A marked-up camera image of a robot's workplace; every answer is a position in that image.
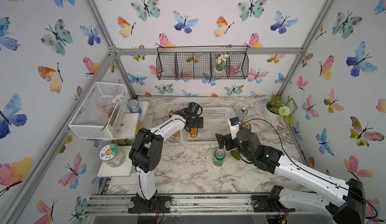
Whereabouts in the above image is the green soda can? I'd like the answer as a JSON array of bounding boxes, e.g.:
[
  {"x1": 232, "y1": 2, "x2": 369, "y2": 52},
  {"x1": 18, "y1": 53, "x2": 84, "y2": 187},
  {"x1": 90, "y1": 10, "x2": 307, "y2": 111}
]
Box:
[{"x1": 213, "y1": 149, "x2": 226, "y2": 167}]

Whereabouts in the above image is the green gold beer can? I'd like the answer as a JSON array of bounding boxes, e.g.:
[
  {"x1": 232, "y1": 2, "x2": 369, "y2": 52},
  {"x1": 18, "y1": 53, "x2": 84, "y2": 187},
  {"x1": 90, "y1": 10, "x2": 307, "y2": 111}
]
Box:
[{"x1": 169, "y1": 110, "x2": 178, "y2": 117}]

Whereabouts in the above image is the orange soda can front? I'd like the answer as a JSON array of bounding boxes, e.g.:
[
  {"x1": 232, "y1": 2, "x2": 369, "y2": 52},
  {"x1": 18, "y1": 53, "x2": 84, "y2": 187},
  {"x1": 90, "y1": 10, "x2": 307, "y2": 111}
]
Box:
[{"x1": 190, "y1": 128, "x2": 198, "y2": 138}]

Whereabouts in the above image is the orange soda can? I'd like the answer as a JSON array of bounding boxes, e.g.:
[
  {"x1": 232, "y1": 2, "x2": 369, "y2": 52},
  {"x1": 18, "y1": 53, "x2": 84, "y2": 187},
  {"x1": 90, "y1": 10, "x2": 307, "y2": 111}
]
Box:
[
  {"x1": 190, "y1": 128, "x2": 198, "y2": 138},
  {"x1": 173, "y1": 131, "x2": 181, "y2": 137}
]

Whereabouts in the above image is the green tan can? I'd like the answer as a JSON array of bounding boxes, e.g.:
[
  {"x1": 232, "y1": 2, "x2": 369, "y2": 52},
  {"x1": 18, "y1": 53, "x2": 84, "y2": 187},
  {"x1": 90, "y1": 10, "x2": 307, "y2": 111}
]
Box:
[{"x1": 242, "y1": 123, "x2": 252, "y2": 130}]

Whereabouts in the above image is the orange soda can back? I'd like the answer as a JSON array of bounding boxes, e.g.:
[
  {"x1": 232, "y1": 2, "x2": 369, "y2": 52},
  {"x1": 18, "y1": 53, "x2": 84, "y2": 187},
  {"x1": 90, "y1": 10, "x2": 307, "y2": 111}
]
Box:
[{"x1": 173, "y1": 131, "x2": 181, "y2": 137}]

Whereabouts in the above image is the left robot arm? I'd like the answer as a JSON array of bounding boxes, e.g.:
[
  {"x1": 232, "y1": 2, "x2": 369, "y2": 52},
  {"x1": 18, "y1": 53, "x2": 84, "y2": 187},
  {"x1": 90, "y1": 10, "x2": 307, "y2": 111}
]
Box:
[{"x1": 129, "y1": 102, "x2": 204, "y2": 201}]

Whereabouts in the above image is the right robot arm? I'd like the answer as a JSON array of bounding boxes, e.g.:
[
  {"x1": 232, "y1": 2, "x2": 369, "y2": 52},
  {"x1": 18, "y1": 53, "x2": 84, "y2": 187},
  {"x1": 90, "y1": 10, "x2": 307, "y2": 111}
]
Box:
[{"x1": 216, "y1": 128, "x2": 366, "y2": 224}]

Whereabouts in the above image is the white plastic perforated basket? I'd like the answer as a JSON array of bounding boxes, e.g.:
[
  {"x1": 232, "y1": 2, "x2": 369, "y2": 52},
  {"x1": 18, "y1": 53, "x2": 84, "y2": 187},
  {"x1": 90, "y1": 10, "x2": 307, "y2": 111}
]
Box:
[{"x1": 180, "y1": 107, "x2": 236, "y2": 146}]

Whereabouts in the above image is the green leaf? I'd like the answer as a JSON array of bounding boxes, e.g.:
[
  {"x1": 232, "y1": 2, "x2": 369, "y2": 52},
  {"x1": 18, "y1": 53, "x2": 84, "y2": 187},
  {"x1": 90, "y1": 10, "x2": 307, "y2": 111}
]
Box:
[{"x1": 230, "y1": 150, "x2": 241, "y2": 161}]

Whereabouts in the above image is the white potted flower plant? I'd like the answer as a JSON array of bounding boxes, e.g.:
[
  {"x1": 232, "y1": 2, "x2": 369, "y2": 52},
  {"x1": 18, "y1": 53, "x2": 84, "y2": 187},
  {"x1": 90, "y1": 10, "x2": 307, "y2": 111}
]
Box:
[{"x1": 263, "y1": 94, "x2": 296, "y2": 126}]

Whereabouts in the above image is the blue grey can on shelf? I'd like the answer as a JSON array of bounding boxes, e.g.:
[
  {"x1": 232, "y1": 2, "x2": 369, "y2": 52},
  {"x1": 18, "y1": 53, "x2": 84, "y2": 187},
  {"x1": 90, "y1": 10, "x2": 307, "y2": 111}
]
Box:
[{"x1": 127, "y1": 99, "x2": 142, "y2": 114}]

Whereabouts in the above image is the small white flower vase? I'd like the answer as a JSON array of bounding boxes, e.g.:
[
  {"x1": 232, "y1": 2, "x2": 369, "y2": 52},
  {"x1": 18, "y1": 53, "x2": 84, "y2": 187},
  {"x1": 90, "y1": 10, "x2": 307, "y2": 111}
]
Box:
[{"x1": 215, "y1": 54, "x2": 230, "y2": 73}]

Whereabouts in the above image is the round lidded snack jar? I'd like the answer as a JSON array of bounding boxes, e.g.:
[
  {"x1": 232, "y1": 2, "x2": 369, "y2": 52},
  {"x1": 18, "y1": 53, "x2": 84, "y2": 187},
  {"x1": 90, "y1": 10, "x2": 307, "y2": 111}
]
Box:
[{"x1": 99, "y1": 144, "x2": 126, "y2": 168}]

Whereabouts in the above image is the white tiered shelf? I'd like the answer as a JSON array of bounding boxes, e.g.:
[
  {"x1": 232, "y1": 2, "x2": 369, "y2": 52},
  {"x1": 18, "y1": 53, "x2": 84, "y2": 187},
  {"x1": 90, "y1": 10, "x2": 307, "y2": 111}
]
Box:
[{"x1": 97, "y1": 101, "x2": 153, "y2": 185}]

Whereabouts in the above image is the white mesh box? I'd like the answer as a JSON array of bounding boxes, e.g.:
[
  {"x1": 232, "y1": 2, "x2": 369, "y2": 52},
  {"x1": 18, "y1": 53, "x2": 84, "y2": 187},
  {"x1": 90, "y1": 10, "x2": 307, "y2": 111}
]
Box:
[{"x1": 68, "y1": 82, "x2": 130, "y2": 140}]

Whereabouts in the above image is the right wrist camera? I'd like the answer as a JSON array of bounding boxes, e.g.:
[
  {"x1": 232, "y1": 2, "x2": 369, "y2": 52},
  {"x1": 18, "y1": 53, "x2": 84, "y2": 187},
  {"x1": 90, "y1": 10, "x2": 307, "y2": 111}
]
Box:
[{"x1": 228, "y1": 117, "x2": 241, "y2": 140}]

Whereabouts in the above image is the green picture frame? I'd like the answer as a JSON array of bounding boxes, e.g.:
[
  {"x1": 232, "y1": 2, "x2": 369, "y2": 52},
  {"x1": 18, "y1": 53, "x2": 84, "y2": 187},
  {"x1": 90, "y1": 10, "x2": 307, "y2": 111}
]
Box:
[{"x1": 285, "y1": 97, "x2": 298, "y2": 115}]

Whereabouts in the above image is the black wire wall basket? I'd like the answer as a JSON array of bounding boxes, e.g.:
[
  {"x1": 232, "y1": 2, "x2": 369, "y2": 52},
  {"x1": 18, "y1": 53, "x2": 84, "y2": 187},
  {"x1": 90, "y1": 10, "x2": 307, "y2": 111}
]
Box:
[{"x1": 156, "y1": 46, "x2": 249, "y2": 80}]

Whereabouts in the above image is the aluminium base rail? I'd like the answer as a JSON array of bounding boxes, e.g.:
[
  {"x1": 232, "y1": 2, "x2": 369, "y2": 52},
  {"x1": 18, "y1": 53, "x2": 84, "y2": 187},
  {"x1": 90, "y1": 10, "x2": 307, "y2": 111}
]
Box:
[{"x1": 84, "y1": 193, "x2": 340, "y2": 217}]

